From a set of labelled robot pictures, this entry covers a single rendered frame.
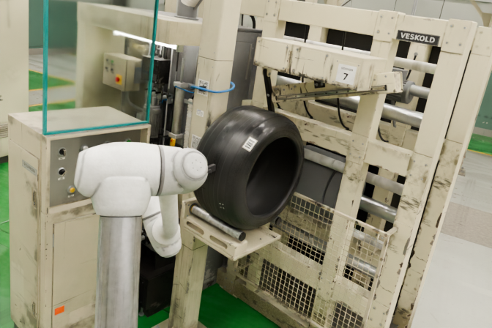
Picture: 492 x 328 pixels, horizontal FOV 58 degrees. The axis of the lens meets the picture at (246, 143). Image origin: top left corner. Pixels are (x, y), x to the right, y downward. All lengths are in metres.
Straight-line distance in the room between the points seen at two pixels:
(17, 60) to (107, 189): 4.08
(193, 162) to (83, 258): 1.44
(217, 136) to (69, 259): 0.97
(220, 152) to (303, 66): 0.59
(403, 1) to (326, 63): 9.00
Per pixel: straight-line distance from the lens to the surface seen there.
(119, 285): 1.12
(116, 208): 1.08
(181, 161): 1.08
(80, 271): 2.47
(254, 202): 2.36
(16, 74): 5.10
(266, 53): 2.27
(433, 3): 10.96
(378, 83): 2.11
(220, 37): 2.14
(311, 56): 2.11
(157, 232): 1.62
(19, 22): 5.05
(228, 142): 1.91
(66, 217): 2.27
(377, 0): 11.11
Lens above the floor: 1.92
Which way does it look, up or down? 17 degrees down
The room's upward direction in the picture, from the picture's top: 9 degrees clockwise
